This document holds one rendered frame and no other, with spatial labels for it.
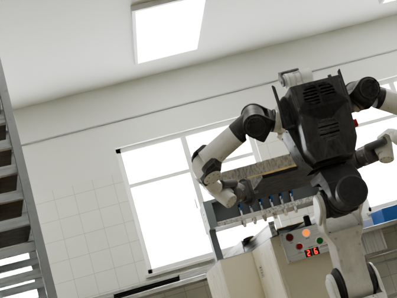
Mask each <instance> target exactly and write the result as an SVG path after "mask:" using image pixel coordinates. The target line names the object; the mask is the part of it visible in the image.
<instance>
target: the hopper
mask: <svg viewBox="0 0 397 298"><path fill-rule="evenodd" d="M294 166H296V164H295V162H294V161H293V159H292V157H291V155H290V154H286V155H283V156H279V157H275V158H270V159H268V160H264V161H260V162H257V163H253V164H249V165H246V166H242V167H238V168H235V169H231V170H227V171H223V172H221V173H222V175H221V178H220V179H219V181H220V180H229V179H236V180H237V181H238V182H239V180H240V179H243V178H245V177H247V179H249V180H250V182H251V184H252V188H254V187H256V186H257V185H258V183H259V182H260V181H261V179H262V175H265V174H267V173H269V172H272V171H275V172H276V171H279V170H281V169H284V168H291V167H294Z"/></svg>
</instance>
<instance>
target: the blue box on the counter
mask: <svg viewBox="0 0 397 298"><path fill-rule="evenodd" d="M371 217H372V220H373V223H374V225H378V224H382V223H384V222H388V221H392V220H395V219H397V204H396V205H392V206H388V207H385V208H382V209H379V210H377V211H375V212H372V213H371Z"/></svg>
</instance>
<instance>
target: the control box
mask: <svg viewBox="0 0 397 298"><path fill-rule="evenodd" d="M305 229H307V230H309V232H310V234H309V236H307V237H306V236H304V235H303V230H305ZM288 234H291V235H293V237H294V238H293V240H292V241H289V240H287V235H288ZM279 237H280V240H281V243H282V247H283V249H284V253H285V256H286V259H287V263H288V264H289V263H293V262H295V261H299V260H303V259H306V258H310V257H313V256H316V255H320V254H324V253H326V252H329V248H328V244H327V242H326V241H325V239H324V238H323V237H322V236H321V234H320V233H319V231H318V227H317V224H315V225H311V226H307V227H305V228H301V229H296V230H294V231H290V232H286V233H283V234H280V235H279ZM317 238H322V239H323V243H322V244H318V243H317ZM298 243H300V244H302V246H303V248H302V249H301V250H298V249H297V248H296V246H297V244H298ZM314 248H316V249H317V251H318V254H315V253H314ZM307 250H309V251H310V253H311V255H310V256H308V255H309V254H310V253H309V254H308V253H307ZM309 251H308V252H309ZM307 254H308V255H307Z"/></svg>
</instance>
